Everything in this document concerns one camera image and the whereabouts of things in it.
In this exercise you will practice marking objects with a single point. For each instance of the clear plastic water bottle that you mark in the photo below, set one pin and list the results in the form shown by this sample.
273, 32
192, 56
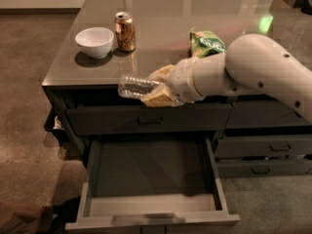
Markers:
135, 87

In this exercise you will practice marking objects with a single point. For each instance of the copper soda can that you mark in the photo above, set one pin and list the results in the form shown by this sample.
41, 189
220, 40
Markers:
125, 31

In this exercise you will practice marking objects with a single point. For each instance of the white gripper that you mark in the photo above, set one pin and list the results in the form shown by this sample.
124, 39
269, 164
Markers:
181, 81

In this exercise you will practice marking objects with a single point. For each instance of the green snack bag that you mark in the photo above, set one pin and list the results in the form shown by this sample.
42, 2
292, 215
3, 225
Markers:
205, 43

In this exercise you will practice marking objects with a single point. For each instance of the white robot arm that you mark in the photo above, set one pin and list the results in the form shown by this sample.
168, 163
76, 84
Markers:
252, 64

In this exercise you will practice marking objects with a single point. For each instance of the dark grey counter cabinet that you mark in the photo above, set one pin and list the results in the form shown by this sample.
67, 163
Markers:
162, 37

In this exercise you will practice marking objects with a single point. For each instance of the middle right grey drawer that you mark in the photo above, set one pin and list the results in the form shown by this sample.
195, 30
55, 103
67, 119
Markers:
249, 146

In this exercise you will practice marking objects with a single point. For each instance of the top left grey drawer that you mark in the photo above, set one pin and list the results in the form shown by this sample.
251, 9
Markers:
137, 119

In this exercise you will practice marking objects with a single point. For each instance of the white ceramic bowl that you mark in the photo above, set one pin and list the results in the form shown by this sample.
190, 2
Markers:
95, 42

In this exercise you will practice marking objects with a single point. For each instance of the black bin beside cabinet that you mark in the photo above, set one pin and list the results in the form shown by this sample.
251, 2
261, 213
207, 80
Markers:
53, 126

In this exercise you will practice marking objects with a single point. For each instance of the open middle grey drawer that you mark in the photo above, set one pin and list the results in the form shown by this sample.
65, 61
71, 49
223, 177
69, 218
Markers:
138, 186

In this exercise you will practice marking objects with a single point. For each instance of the top right grey drawer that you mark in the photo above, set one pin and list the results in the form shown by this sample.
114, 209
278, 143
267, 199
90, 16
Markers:
247, 114

